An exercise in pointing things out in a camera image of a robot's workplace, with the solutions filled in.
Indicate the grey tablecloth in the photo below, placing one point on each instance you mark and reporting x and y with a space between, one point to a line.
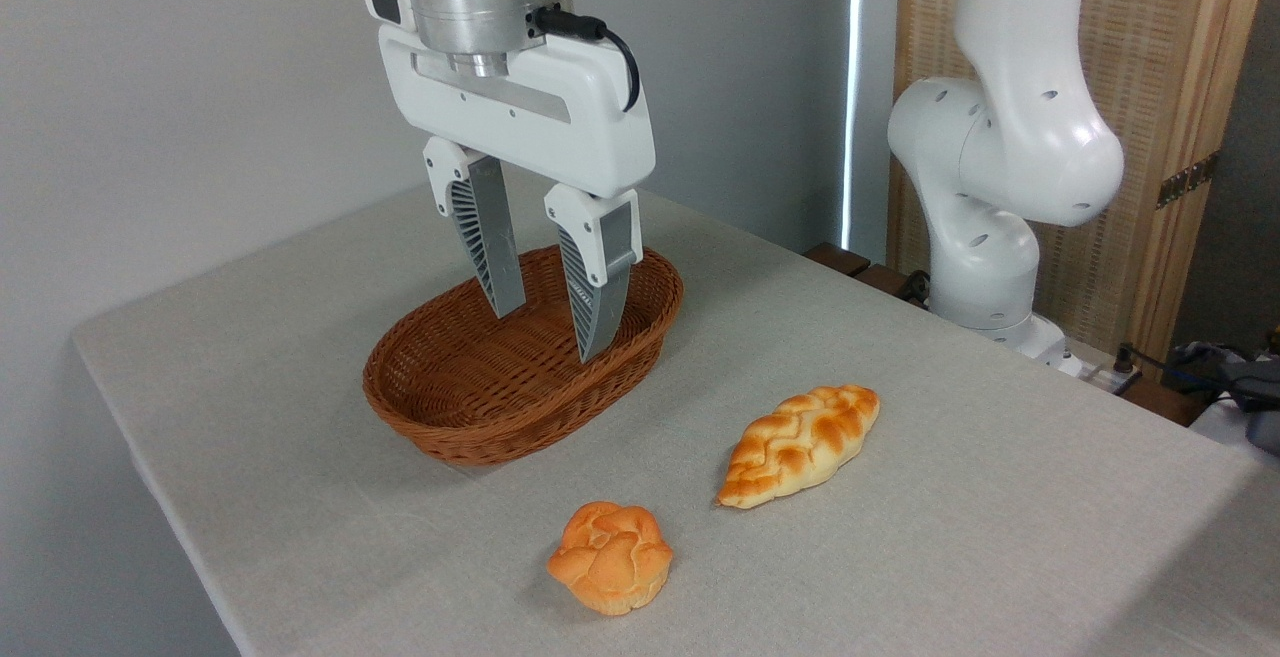
300 387

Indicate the brown oval wicker basket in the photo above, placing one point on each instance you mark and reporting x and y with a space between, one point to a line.
450 377

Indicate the round knotted bread roll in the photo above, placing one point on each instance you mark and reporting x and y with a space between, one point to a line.
610 557

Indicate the metal screen hinge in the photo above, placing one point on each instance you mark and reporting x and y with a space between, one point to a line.
1188 180

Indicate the long braided bread loaf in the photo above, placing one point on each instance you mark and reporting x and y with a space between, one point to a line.
800 442

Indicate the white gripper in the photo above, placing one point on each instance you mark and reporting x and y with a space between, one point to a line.
560 132

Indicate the grey blue bag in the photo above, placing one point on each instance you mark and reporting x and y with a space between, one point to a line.
1240 377

